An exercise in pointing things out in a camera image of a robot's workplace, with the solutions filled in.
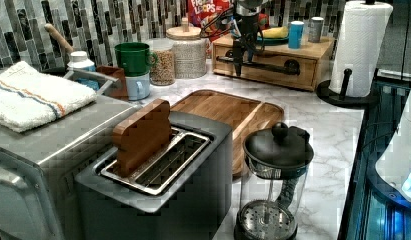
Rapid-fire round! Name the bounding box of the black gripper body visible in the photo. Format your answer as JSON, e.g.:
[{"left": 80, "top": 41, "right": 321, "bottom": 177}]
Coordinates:
[{"left": 233, "top": 0, "right": 264, "bottom": 51}]

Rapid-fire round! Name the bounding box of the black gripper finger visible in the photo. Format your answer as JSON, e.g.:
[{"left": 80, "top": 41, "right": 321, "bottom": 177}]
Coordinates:
[
  {"left": 233, "top": 49, "right": 243, "bottom": 76},
  {"left": 247, "top": 49, "right": 254, "bottom": 62}
]

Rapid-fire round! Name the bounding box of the wooden drawer box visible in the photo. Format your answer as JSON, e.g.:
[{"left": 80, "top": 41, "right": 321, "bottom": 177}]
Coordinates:
[{"left": 212, "top": 36, "right": 334, "bottom": 92}]

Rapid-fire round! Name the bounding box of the teal plate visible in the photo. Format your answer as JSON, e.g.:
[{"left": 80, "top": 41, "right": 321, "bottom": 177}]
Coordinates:
[{"left": 256, "top": 36, "right": 289, "bottom": 46}]

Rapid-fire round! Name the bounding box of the yellow plush banana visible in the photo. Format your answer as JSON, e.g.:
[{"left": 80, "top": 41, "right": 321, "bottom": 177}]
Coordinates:
[{"left": 262, "top": 26, "right": 288, "bottom": 39}]

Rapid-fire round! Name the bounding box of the red Froot Loops box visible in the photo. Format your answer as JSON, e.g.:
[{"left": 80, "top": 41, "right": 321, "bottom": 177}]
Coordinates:
[{"left": 188, "top": 0, "right": 270, "bottom": 41}]

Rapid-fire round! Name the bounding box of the jar with wooden lid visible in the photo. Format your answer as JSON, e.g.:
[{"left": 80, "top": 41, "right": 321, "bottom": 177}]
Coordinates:
[{"left": 166, "top": 17, "right": 207, "bottom": 79}]

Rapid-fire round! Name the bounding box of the blue salt canister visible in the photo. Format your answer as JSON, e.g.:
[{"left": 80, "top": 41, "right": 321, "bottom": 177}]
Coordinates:
[{"left": 288, "top": 21, "right": 304, "bottom": 49}]

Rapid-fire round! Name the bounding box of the wooden cutting board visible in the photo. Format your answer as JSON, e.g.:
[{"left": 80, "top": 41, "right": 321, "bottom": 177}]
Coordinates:
[{"left": 171, "top": 90, "right": 284, "bottom": 178}]

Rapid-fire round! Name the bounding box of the silver shaker canister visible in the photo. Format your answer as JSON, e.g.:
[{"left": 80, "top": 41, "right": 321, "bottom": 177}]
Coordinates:
[{"left": 308, "top": 17, "right": 324, "bottom": 43}]

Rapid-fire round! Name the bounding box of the glass jar with clear lid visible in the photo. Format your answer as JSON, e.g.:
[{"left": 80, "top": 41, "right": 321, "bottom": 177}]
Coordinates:
[{"left": 146, "top": 38, "right": 175, "bottom": 86}]

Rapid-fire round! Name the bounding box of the black paper towel holder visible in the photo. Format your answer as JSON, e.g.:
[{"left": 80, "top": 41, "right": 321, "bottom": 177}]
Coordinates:
[{"left": 316, "top": 68, "right": 378, "bottom": 109}]

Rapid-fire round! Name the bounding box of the green mug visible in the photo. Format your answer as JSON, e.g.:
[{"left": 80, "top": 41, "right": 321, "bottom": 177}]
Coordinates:
[{"left": 114, "top": 42, "right": 158, "bottom": 77}]

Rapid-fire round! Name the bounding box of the light blue mug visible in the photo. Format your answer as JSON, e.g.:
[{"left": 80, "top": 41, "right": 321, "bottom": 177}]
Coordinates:
[{"left": 126, "top": 73, "right": 150, "bottom": 101}]

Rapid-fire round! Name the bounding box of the paper towel roll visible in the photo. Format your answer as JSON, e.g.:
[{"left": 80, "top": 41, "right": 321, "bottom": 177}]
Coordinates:
[{"left": 329, "top": 1, "right": 393, "bottom": 97}]

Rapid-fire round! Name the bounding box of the brown wooden utensil holder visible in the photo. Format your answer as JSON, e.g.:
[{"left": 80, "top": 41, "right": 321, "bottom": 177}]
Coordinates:
[{"left": 95, "top": 65, "right": 129, "bottom": 102}]

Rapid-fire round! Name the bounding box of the glass french press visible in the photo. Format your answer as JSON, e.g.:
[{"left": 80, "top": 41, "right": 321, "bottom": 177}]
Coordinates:
[{"left": 234, "top": 122, "right": 314, "bottom": 240}]

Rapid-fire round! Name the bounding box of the wooden toast slice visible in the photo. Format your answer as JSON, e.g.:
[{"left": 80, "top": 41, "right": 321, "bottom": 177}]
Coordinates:
[{"left": 112, "top": 99, "right": 172, "bottom": 177}]

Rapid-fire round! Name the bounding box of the silver toaster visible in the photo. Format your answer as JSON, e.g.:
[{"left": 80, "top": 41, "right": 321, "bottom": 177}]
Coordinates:
[{"left": 76, "top": 112, "right": 233, "bottom": 240}]

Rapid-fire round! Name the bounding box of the white blue-label bottle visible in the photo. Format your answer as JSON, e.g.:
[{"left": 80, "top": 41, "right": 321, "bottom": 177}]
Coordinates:
[{"left": 67, "top": 51, "right": 99, "bottom": 91}]

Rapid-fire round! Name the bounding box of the white striped towel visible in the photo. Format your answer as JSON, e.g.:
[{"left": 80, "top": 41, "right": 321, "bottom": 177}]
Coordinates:
[{"left": 0, "top": 61, "right": 97, "bottom": 133}]

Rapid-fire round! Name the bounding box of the silver toaster oven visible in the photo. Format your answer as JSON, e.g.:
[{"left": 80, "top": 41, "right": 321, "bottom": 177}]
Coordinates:
[{"left": 0, "top": 95, "right": 138, "bottom": 240}]

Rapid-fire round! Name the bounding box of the black drawer handle bar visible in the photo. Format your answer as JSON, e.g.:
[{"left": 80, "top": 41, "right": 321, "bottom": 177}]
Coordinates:
[{"left": 216, "top": 50, "right": 300, "bottom": 75}]

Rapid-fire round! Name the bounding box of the wooden handle utensil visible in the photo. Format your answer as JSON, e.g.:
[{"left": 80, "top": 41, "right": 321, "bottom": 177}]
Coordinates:
[{"left": 44, "top": 23, "right": 74, "bottom": 53}]

